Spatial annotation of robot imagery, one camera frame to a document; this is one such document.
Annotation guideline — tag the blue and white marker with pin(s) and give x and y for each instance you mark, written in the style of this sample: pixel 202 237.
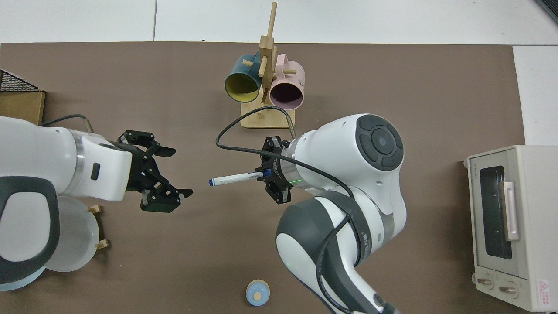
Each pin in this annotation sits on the blue and white marker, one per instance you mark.
pixel 231 179

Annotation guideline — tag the pink cup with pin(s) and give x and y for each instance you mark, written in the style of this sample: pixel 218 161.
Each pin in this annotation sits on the pink cup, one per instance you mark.
pixel 290 76

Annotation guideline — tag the dark panel corner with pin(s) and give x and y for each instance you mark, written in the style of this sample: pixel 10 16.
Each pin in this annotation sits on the dark panel corner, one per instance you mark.
pixel 550 8

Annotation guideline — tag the light blue plate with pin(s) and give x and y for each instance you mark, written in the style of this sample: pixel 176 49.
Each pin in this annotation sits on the light blue plate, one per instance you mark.
pixel 22 283

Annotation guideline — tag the dark teal cup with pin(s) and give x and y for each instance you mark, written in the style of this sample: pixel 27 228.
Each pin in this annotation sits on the dark teal cup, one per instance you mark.
pixel 242 69

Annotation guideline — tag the brown table cloth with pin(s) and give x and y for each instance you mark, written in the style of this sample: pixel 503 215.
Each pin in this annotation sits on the brown table cloth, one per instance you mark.
pixel 209 244

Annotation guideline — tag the wooden cup stand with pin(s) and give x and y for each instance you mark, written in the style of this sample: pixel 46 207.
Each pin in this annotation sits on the wooden cup stand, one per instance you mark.
pixel 267 120

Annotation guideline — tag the grey plate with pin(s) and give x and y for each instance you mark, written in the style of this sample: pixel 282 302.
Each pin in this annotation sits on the grey plate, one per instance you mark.
pixel 78 235

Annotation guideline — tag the small blue round thing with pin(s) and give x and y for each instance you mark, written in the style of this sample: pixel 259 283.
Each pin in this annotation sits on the small blue round thing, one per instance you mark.
pixel 257 293

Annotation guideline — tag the pale toaster oven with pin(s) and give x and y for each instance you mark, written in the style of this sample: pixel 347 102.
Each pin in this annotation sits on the pale toaster oven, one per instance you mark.
pixel 534 244

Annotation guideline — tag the wooden plate rack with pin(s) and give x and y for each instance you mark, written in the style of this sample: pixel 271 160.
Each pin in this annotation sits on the wooden plate rack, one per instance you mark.
pixel 102 244

